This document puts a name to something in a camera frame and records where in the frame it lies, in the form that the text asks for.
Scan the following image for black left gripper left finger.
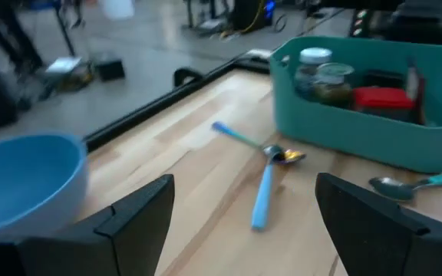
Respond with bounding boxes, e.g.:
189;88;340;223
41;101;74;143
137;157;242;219
21;174;176;276

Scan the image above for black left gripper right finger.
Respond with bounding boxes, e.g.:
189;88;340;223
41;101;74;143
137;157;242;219
315;172;433;276

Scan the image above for green-handled steel spoon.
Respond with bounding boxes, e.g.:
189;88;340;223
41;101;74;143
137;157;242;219
368;170;442;203

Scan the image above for smoked paprika patterned tin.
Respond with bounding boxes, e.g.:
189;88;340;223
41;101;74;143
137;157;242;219
350;86;417;123

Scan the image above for metal spice tin beige label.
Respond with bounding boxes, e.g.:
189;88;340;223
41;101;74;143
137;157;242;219
404;57;428;124

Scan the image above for glass herb jar green label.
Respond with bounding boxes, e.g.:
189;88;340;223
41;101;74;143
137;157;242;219
315;62;356;109

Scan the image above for bagel sesame seasoning glass jar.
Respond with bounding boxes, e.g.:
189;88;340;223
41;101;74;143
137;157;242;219
295;47;334;99

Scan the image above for teal object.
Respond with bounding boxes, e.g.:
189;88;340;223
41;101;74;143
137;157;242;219
269;36;442;174

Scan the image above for grey-blue bowl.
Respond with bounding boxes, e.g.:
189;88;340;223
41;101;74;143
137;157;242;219
0;132;91;237

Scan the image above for black table clamp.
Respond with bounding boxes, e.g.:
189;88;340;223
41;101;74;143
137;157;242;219
173;67;203;88

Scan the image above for black floor box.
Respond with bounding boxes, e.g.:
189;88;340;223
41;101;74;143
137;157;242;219
93;57;127;83

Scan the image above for silver floor box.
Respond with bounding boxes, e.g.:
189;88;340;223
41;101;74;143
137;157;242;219
43;56;94;93

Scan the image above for person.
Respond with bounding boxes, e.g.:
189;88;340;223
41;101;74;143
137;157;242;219
0;0;45;76

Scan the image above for black computer tower blue light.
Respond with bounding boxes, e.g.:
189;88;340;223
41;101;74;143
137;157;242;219
231;0;280;34

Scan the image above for light-blue-handled spoon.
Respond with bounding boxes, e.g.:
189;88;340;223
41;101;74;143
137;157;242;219
250;147;283;232

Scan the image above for black aluminium rig frame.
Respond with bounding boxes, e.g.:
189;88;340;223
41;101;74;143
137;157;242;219
84;49;283;153

